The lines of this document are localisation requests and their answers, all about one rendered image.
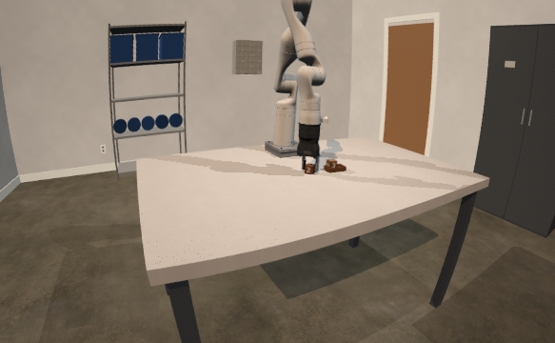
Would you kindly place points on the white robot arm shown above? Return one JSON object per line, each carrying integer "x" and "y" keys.
{"x": 313, "y": 73}

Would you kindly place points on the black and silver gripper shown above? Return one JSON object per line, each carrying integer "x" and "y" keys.
{"x": 309, "y": 133}

